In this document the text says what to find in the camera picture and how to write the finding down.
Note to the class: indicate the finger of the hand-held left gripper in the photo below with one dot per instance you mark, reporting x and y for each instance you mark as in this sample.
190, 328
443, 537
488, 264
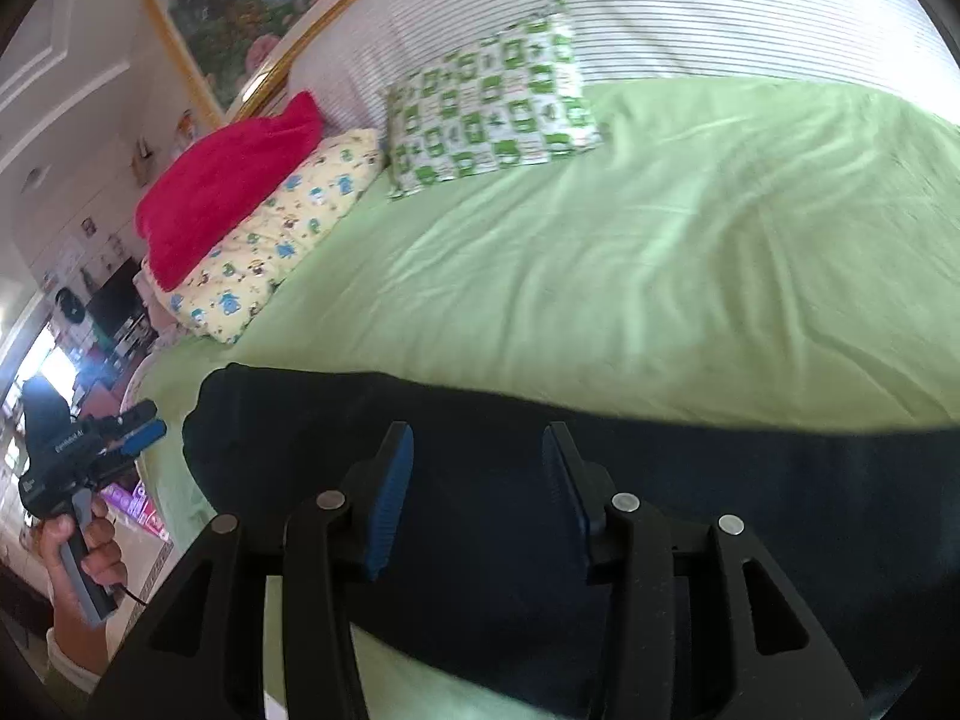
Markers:
139, 412
142, 436

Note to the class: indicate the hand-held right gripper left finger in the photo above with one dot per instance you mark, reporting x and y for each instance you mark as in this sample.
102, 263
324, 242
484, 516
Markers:
388, 506

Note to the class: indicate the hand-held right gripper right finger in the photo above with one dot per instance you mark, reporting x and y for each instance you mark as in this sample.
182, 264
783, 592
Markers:
564, 495

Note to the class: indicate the dark navy pants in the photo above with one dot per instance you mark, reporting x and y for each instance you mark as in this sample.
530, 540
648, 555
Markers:
570, 510

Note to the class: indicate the person's left forearm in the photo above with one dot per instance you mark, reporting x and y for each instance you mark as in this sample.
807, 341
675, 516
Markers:
75, 652

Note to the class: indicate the person's left hand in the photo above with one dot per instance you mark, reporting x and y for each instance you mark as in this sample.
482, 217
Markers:
82, 555

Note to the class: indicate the cluttered shelf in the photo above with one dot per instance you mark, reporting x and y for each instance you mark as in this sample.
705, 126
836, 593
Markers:
90, 330

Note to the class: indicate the yellow cartoon print pillow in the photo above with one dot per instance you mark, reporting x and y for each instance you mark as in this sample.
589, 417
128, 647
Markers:
292, 232

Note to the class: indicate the red pillow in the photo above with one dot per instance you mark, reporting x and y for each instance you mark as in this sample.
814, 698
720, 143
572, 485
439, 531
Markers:
225, 187

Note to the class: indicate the green bed sheet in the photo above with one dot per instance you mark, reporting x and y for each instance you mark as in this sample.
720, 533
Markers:
637, 255

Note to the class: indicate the green patterned white pillow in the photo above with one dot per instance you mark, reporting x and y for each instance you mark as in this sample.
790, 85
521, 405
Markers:
491, 105

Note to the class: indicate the gold framed floral painting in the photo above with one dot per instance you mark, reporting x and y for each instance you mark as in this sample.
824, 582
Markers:
247, 7

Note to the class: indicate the white striped headboard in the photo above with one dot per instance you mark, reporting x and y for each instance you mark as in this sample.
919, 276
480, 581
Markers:
637, 22

